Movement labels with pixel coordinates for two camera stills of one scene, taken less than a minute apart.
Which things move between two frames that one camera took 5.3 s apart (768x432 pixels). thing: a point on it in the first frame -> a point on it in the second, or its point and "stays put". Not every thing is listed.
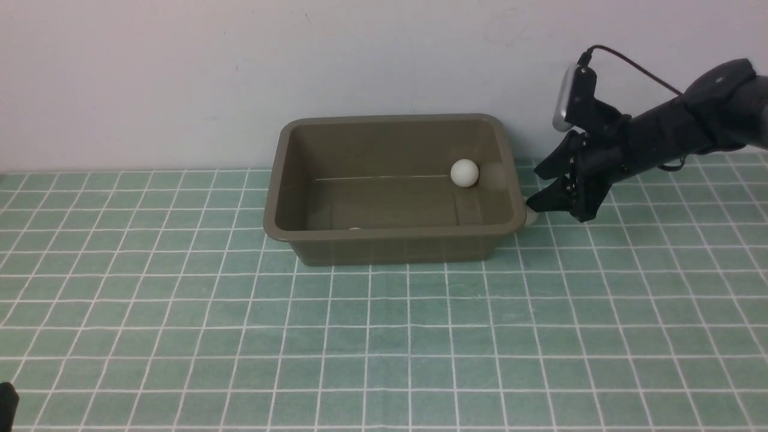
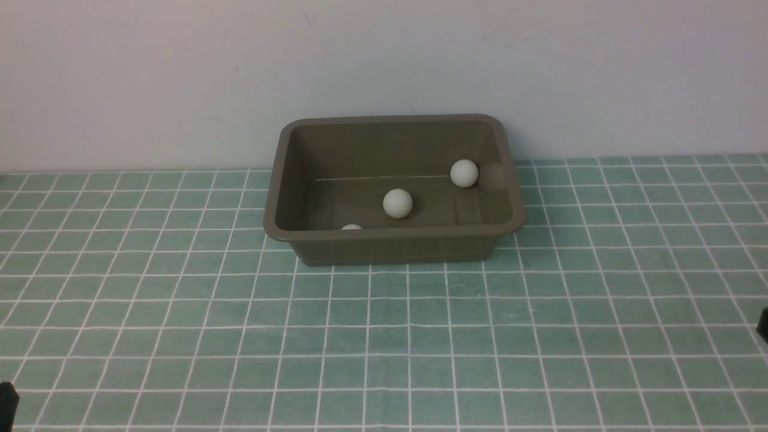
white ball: x=531 y=216 -> x=398 y=203
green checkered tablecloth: x=154 y=301 stays put
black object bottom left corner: x=9 y=402 stays put
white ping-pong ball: x=464 y=173 stays put
